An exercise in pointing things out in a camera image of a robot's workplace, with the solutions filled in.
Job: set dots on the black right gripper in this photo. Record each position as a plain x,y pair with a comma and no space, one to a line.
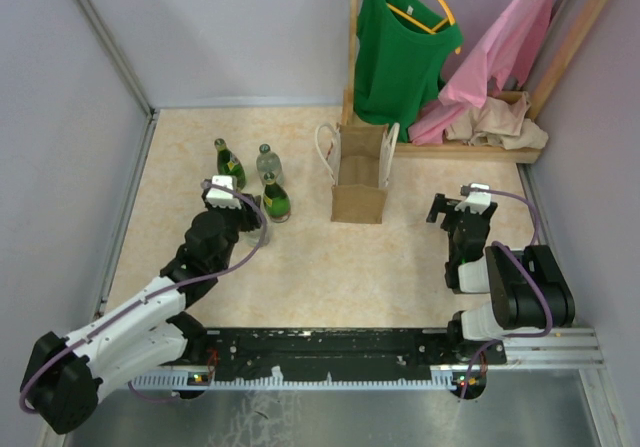
442,204

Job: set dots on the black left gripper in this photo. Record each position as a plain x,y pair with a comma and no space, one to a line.
251,218

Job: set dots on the green bottle yellow label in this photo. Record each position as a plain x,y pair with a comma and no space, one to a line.
229,164

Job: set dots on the clear glass bottle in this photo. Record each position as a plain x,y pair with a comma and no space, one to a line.
268,161

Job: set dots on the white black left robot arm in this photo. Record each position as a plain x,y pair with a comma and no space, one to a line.
68,376

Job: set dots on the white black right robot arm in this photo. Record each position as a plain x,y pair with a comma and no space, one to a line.
528,294

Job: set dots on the brown canvas bag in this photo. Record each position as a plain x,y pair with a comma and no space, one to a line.
359,160

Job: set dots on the beige crumpled cloth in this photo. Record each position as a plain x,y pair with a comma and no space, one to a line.
499,123

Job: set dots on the pink shirt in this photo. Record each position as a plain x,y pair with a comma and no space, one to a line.
507,50

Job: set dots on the green tank top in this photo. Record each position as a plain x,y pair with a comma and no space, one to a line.
390,88

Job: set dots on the yellow clothes hanger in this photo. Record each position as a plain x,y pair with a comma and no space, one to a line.
425,2

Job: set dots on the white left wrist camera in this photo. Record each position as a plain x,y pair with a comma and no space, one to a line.
218,192

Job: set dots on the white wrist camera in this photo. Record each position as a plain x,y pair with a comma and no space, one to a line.
477,198
218,192

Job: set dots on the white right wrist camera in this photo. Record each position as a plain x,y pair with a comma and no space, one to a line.
477,198

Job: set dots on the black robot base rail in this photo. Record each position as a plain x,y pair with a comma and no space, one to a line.
310,355

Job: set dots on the aluminium frame rail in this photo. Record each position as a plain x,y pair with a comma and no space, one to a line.
140,361

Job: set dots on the wooden clothes rack frame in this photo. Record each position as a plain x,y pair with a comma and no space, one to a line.
553,73

